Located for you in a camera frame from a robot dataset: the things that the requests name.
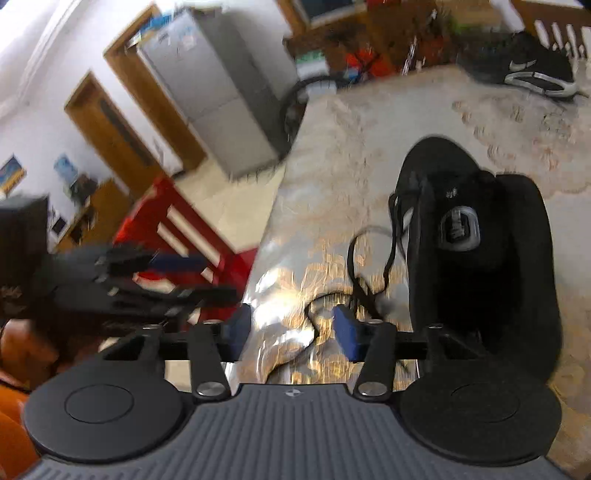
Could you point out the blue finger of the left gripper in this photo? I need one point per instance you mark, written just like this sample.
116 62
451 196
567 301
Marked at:
168 263

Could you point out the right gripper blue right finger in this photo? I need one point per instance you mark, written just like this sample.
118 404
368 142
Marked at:
352 335

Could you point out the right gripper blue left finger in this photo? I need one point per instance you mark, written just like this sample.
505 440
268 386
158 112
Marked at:
235 332

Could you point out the black shoelace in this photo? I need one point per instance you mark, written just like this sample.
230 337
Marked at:
362 294

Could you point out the black sneaker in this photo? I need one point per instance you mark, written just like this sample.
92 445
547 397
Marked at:
480 257
518 60

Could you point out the person's left hand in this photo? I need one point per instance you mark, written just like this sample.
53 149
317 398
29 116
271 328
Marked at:
28 359

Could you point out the red wooden chair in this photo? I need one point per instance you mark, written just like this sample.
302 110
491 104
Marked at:
164 222

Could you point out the wooden sideboard cabinet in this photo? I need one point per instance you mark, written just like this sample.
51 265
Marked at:
99 220

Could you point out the white microwave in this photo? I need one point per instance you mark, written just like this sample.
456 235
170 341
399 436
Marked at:
57 225

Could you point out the blue water dispenser bottle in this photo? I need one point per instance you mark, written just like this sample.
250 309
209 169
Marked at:
66 171

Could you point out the silver refrigerator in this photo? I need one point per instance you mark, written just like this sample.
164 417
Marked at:
204 65

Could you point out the white green box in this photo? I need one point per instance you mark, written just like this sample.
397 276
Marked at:
310 65

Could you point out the black bicycle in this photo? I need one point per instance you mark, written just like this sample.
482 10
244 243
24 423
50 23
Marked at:
362 65

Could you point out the brown wooden chair right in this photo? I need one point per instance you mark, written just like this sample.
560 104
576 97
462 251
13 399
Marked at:
563 25

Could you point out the framed wall picture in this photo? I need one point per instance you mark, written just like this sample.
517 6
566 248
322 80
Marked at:
11 174

